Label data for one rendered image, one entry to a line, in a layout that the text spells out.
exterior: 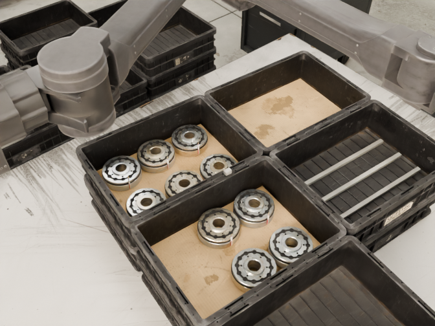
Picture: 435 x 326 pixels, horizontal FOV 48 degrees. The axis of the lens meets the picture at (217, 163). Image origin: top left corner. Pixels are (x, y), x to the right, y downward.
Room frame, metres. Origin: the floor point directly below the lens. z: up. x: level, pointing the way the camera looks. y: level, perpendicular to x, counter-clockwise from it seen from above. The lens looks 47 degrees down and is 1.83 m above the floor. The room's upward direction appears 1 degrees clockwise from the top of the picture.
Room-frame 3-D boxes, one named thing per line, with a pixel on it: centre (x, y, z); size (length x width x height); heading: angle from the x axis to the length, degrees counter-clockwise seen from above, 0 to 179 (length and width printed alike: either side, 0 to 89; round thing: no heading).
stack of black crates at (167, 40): (2.03, 0.25, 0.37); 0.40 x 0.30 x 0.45; 130
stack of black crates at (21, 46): (2.07, 0.82, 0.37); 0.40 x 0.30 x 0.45; 130
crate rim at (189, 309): (0.66, -0.05, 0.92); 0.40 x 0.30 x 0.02; 125
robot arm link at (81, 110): (0.48, 0.18, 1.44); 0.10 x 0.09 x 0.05; 130
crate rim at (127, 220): (0.90, 0.13, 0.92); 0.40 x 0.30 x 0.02; 125
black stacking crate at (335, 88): (1.13, -0.20, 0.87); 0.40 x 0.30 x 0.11; 125
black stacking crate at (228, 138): (0.90, 0.13, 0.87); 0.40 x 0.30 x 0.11; 125
